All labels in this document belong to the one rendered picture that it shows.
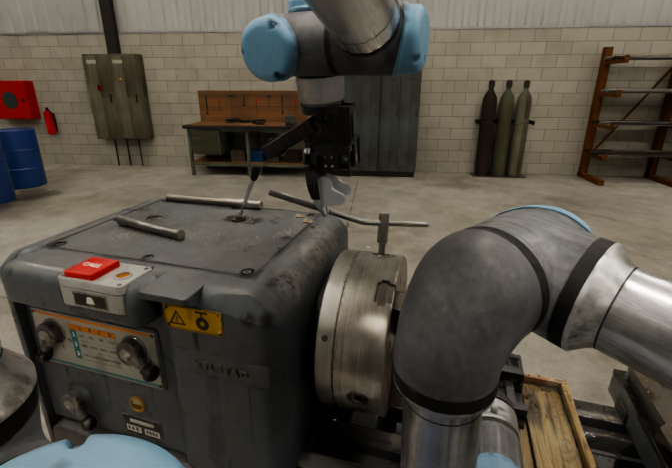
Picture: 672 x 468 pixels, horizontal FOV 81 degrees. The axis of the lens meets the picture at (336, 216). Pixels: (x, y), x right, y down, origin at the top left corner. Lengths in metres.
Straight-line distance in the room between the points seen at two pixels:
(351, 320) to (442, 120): 6.78
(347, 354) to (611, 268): 0.44
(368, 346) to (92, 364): 0.55
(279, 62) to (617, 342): 0.44
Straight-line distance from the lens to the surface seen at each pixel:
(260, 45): 0.51
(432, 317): 0.35
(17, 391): 0.30
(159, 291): 0.68
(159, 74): 8.31
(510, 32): 7.59
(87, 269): 0.78
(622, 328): 0.42
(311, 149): 0.66
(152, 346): 0.81
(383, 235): 0.79
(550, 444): 0.99
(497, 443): 0.62
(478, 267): 0.35
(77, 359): 0.97
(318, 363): 0.73
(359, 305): 0.70
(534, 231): 0.42
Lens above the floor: 1.56
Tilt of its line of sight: 19 degrees down
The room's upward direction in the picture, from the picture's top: straight up
